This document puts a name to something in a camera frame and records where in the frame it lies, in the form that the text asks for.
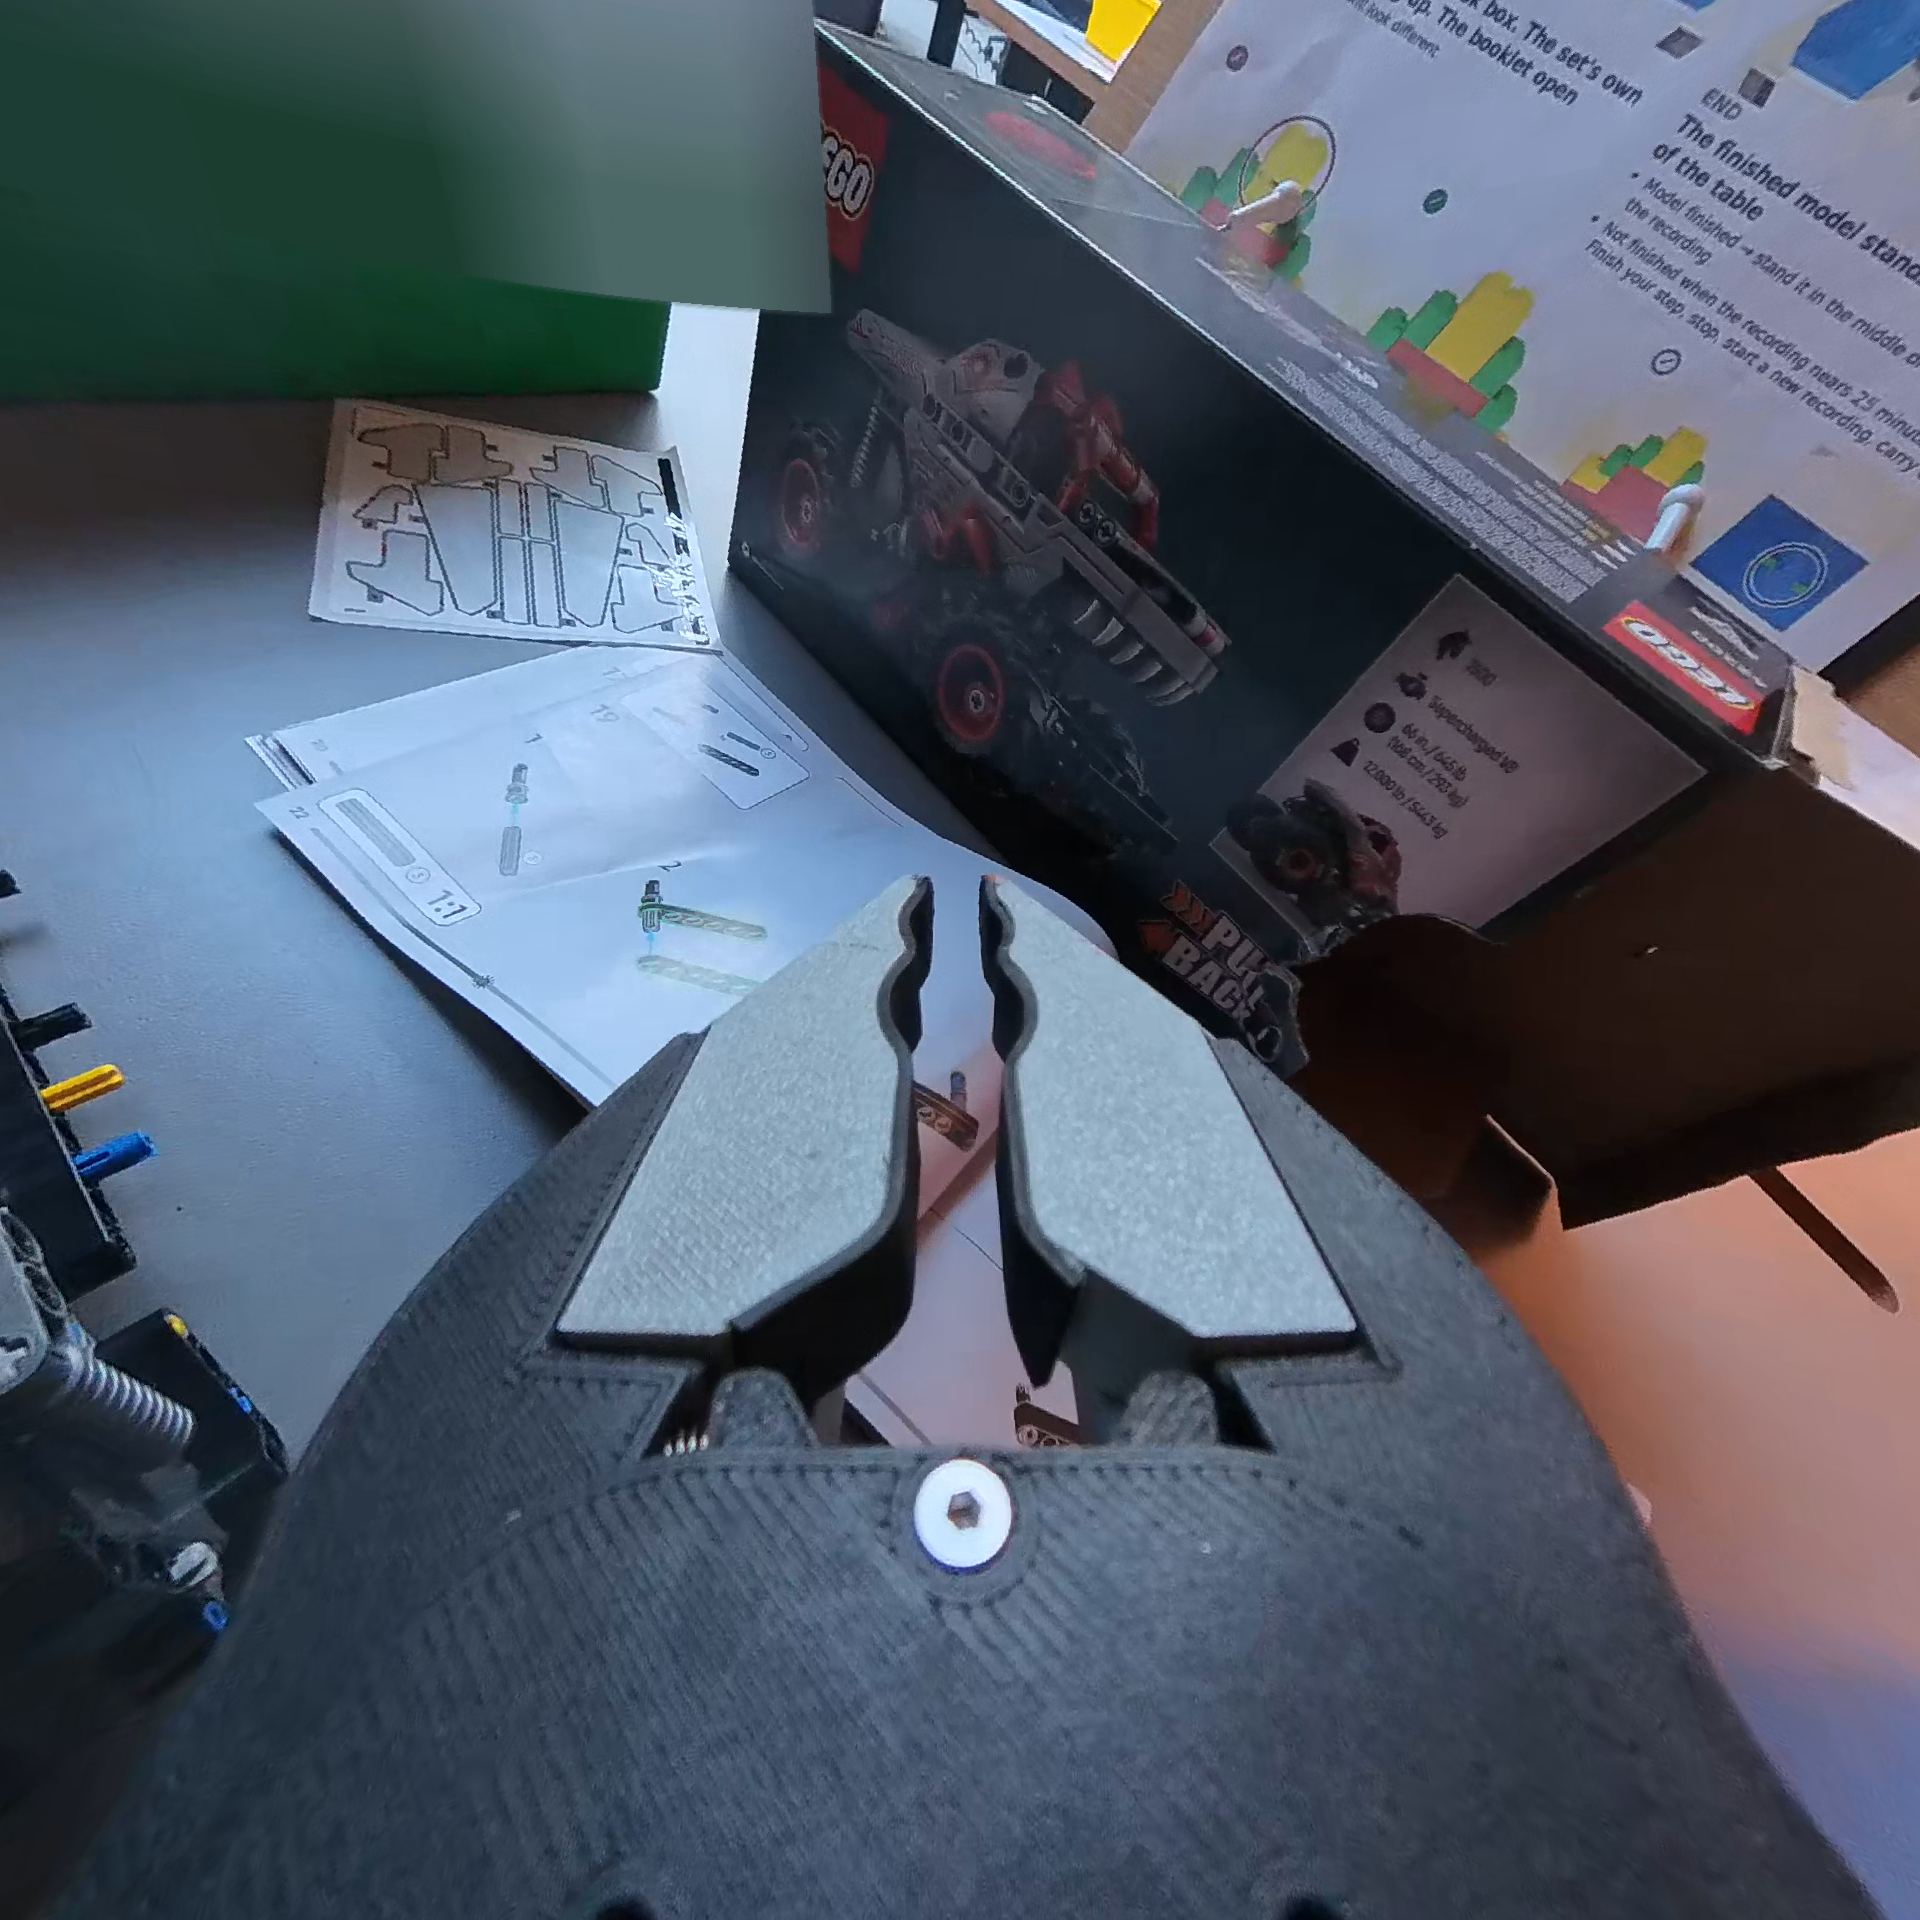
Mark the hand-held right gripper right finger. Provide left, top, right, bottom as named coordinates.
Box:
left=978, top=874, right=1362, bottom=1444

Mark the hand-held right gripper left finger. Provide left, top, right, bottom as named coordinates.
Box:
left=551, top=874, right=937, bottom=1427

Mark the partly built lego model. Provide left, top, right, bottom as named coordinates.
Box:
left=0, top=871, right=294, bottom=1758

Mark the green plastic bin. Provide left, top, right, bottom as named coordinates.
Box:
left=0, top=306, right=671, bottom=405

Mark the lego instruction booklet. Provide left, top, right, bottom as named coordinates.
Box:
left=245, top=645, right=1125, bottom=1448

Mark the black lego set box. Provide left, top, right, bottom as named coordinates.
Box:
left=727, top=23, right=1920, bottom=1232

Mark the lego sticker sheet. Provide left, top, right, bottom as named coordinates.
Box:
left=306, top=397, right=725, bottom=656

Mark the wooden framed instruction poster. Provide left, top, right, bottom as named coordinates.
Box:
left=1125, top=0, right=1920, bottom=676

